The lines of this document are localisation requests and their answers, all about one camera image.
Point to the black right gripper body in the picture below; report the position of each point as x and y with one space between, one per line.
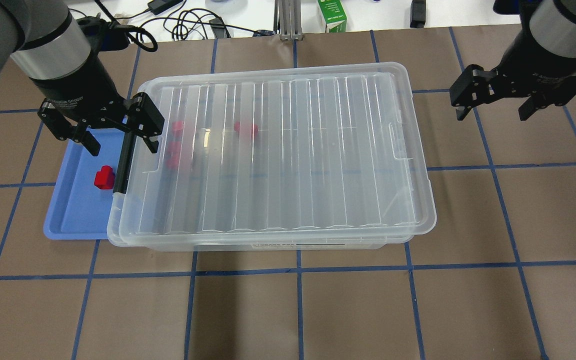
533 64

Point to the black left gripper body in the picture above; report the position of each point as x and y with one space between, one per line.
79 91

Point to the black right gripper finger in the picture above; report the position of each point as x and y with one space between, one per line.
558 95
469 90

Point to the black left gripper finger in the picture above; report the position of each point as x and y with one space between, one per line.
63 130
145 120

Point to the red block lowest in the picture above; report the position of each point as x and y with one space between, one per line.
104 179

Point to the clear plastic box lid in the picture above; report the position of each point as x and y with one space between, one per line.
278 155

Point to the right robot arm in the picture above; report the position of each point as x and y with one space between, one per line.
552 23

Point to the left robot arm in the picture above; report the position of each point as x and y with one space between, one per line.
51 48

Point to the red block top left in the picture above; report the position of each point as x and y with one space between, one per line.
183 128

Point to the red block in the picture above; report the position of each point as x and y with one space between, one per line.
183 128
178 148
180 162
246 129

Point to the red block middle left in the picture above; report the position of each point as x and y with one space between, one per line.
178 148

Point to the red block lower left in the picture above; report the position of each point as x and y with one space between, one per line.
180 162

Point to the red block top centre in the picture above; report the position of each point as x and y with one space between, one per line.
246 129

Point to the blue plastic tray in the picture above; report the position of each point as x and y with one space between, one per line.
79 210

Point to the clear plastic storage box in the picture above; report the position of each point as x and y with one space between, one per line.
268 240

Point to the black power adapter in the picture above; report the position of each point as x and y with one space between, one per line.
157 7

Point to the green white carton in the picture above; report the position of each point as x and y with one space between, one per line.
332 15

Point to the aluminium frame post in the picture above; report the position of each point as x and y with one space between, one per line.
287 20

